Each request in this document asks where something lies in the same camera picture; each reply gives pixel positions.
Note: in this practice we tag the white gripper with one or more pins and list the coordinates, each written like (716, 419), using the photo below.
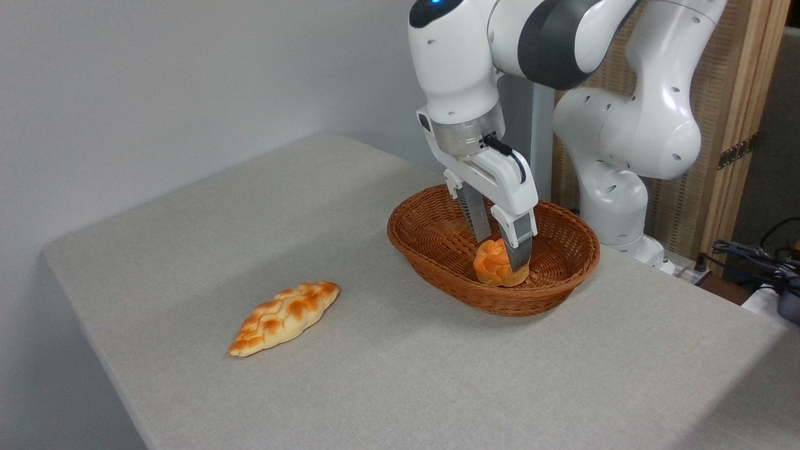
(509, 184)

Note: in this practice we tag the round orange bread roll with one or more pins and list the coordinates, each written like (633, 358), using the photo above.
(490, 265)

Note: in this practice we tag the metal screen hinge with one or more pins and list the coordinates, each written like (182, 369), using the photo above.
(737, 151)

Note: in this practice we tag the long braided bread loaf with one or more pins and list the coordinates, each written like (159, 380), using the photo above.
(284, 317)

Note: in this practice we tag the brown wicker basket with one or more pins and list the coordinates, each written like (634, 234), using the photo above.
(431, 240)

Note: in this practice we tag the pale grey vertical pole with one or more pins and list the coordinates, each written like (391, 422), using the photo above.
(542, 144)

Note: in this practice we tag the white power strip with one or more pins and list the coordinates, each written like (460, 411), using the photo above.
(687, 274)

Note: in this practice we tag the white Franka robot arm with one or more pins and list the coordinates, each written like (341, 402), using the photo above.
(462, 62)

